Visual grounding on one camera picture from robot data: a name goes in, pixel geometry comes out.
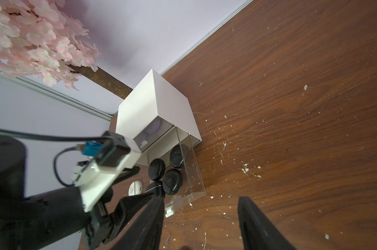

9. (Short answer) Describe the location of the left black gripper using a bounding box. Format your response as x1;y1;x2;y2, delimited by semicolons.
82;166;159;250

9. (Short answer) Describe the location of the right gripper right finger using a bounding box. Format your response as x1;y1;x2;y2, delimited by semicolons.
237;196;295;250

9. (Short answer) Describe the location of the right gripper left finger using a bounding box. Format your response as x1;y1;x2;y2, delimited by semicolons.
112;197;164;250

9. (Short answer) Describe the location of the white round earphone case top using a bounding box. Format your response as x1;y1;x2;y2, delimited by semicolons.
128;181;143;196

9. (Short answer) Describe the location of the black earphone case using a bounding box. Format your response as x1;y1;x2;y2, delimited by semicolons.
169;144;189;169
162;169;183;195
145;181;165;198
148;158;165;181

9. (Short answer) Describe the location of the clear drawer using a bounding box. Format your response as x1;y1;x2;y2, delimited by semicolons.
140;127;206;218

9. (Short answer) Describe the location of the purple earphone case top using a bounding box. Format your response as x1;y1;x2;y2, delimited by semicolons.
145;117;162;134

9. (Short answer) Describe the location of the white three-drawer cabinet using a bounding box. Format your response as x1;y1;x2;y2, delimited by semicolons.
116;69;202;166

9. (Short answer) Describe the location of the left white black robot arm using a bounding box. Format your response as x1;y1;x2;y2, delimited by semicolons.
0;131;164;250

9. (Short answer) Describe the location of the pink blossom artificial tree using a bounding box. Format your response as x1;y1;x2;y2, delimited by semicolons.
0;1;132;99

